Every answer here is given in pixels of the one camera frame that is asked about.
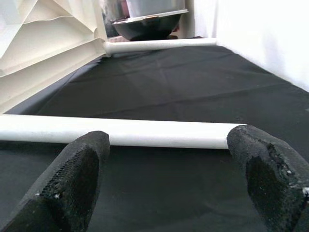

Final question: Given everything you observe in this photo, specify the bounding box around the clear plastic storage box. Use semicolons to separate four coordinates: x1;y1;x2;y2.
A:
125;0;189;19

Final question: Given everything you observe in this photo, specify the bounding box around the black wok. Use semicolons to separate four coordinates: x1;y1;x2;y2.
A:
111;9;185;41

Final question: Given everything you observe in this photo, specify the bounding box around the white plastic table leg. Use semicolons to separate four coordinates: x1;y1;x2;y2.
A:
103;38;217;58
0;114;247;150

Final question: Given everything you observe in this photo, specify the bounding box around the white plastic table top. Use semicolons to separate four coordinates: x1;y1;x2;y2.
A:
0;0;108;114

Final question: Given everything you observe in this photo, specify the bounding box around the black tablecloth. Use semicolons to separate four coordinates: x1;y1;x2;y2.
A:
0;36;309;232

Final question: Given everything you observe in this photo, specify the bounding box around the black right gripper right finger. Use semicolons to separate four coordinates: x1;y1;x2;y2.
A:
226;124;309;232

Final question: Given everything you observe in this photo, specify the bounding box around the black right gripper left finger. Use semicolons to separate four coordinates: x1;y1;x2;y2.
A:
0;130;111;232

